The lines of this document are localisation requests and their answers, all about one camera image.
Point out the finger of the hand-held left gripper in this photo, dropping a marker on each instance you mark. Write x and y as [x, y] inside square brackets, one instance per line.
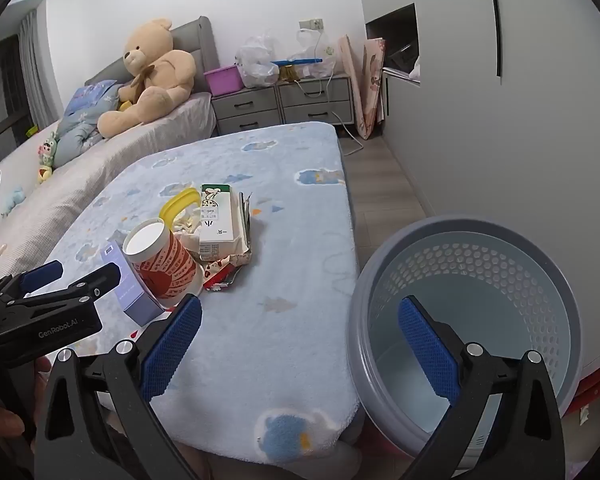
[97, 282]
[42, 275]

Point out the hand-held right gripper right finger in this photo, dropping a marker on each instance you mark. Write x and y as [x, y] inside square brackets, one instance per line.
[427, 350]

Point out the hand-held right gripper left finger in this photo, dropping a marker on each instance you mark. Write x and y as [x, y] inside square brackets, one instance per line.
[172, 350]

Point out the small purple box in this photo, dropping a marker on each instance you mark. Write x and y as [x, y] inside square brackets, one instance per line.
[130, 300]

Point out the red and white paper cup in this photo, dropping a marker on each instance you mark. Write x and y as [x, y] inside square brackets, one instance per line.
[165, 265]

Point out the grey perforated waste basket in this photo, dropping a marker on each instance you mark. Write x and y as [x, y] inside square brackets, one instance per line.
[505, 280]

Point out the white tissue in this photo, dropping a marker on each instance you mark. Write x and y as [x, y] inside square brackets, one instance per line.
[186, 222]

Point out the yellow plastic lid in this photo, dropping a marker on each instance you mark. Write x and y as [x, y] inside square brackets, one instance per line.
[172, 202]

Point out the red and beige snack wrapper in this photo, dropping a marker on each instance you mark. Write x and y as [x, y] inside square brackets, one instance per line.
[242, 245]

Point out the green and white milk carton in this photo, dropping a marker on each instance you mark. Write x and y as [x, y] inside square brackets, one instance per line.
[217, 220]

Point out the person's left hand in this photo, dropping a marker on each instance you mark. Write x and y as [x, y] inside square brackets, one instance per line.
[0, 420]

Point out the small blue plush toy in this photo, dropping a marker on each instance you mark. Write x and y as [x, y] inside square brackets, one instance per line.
[15, 200]

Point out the small yellow plush toy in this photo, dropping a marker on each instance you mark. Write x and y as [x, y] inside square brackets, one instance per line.
[44, 174]

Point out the bed with pale sheet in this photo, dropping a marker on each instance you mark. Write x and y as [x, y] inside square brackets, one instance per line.
[80, 175]

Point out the small green plush toy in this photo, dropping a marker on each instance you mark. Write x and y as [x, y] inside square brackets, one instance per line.
[50, 147]

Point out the blue patterned pillow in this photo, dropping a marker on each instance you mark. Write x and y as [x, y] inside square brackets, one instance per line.
[77, 137]

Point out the red hoop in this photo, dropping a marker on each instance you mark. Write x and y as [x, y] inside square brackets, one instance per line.
[597, 385]

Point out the blue printed pillow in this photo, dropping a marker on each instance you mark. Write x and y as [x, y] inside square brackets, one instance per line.
[90, 97]

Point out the dark window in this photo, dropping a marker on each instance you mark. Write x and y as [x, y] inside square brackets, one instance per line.
[2, 95]

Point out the grey curtain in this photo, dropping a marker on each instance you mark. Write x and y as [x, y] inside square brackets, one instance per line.
[42, 70]

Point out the large beige teddy bear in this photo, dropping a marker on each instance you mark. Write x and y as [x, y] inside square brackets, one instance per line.
[160, 75]

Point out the grey two-drawer nightstand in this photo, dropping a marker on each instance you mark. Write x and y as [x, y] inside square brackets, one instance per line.
[315, 100]
[247, 107]

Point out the purple storage box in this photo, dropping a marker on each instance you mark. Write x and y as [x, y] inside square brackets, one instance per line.
[222, 80]

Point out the white wardrobe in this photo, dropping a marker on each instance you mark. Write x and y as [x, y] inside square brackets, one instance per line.
[455, 110]

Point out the grey padded headboard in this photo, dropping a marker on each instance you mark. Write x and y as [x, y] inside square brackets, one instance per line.
[200, 45]

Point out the clear plastic bag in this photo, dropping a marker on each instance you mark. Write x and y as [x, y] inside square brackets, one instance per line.
[312, 50]
[255, 62]

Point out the pink folded mat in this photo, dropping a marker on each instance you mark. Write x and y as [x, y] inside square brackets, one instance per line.
[355, 85]
[375, 80]

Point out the white cloth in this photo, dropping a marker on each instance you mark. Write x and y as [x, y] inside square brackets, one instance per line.
[416, 67]

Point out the wall socket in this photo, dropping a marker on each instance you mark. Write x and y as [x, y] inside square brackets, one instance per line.
[311, 24]

